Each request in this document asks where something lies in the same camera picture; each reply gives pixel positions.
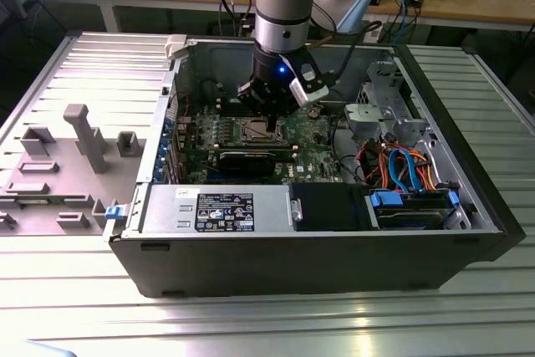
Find installed RAM stick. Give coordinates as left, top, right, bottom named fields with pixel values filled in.
left=217, top=147, right=294, bottom=162

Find green motherboard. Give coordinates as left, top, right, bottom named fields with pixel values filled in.
left=174, top=99, right=349, bottom=186

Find pale grey case latch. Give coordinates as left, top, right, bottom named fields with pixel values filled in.
left=164, top=33, right=188, bottom=62

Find silver metal drive cage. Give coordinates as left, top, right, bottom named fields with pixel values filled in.
left=343, top=59, right=431, bottom=143

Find grey power supply unit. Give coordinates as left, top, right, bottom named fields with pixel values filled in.
left=140, top=184, right=294, bottom=236

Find black open PC case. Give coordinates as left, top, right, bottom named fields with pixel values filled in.
left=102, top=33, right=527, bottom=299

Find hard disk blue carrier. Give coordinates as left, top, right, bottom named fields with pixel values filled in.
left=364, top=188, right=461, bottom=232

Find blue plastic case latch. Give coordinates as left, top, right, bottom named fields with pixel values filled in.
left=105, top=204, right=127, bottom=222

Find grey plastic parts rack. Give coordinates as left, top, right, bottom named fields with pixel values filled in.
left=0, top=103, right=145, bottom=237

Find pale blue rounded object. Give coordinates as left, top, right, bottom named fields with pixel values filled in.
left=23, top=339, right=83, bottom=357

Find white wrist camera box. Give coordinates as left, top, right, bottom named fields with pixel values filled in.
left=287, top=54, right=332, bottom=108

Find black camera cable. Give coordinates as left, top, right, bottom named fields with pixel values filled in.
left=328, top=18, right=381, bottom=86

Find thick black cable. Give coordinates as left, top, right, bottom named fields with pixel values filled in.
left=329, top=113, right=369, bottom=186

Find red data wire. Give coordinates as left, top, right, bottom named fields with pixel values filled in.
left=355, top=141, right=380, bottom=185

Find blue network cable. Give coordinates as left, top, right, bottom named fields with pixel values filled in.
left=392, top=0, right=410, bottom=34

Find blue flat data wire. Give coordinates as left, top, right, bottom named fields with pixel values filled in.
left=386, top=145, right=424, bottom=196

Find orange power wires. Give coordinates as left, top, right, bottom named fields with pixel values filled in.
left=375, top=142, right=438, bottom=191

